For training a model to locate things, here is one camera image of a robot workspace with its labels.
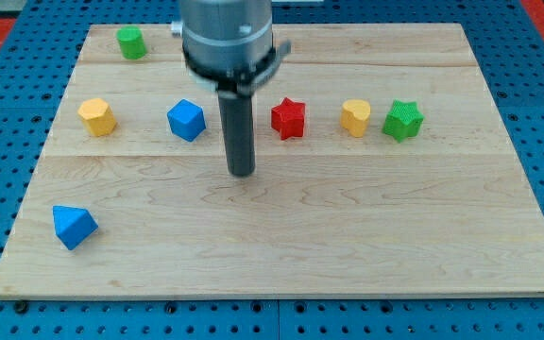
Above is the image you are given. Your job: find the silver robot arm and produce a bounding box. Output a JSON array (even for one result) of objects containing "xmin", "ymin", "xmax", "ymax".
[{"xmin": 178, "ymin": 0, "xmax": 292, "ymax": 96}]

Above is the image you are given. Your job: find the blue cube block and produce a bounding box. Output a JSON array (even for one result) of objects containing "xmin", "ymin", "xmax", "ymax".
[{"xmin": 167, "ymin": 99, "xmax": 206, "ymax": 142}]

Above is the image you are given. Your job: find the blue triangle block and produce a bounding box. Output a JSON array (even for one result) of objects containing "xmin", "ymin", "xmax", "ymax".
[{"xmin": 52, "ymin": 205, "xmax": 98, "ymax": 250}]

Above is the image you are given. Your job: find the red star block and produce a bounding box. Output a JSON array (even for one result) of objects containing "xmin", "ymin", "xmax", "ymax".
[{"xmin": 271, "ymin": 97, "xmax": 306, "ymax": 140}]

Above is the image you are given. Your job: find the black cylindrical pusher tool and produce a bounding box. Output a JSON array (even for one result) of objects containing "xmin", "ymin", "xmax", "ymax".
[{"xmin": 218, "ymin": 92, "xmax": 255, "ymax": 178}]

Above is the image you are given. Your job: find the yellow heart block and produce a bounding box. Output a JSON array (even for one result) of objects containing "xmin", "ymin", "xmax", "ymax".
[{"xmin": 340, "ymin": 99, "xmax": 371, "ymax": 138}]

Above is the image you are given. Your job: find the wooden board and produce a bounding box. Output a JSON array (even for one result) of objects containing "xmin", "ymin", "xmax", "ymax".
[{"xmin": 0, "ymin": 24, "xmax": 544, "ymax": 300}]

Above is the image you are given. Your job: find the green star block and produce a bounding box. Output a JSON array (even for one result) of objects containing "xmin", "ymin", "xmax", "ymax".
[{"xmin": 382, "ymin": 100, "xmax": 425, "ymax": 143}]

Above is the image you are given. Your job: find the yellow hexagon block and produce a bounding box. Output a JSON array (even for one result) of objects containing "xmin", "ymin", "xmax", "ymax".
[{"xmin": 77, "ymin": 98, "xmax": 117, "ymax": 137}]

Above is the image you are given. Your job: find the green cylinder block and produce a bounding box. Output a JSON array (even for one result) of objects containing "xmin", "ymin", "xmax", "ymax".
[{"xmin": 116, "ymin": 25, "xmax": 147, "ymax": 60}]

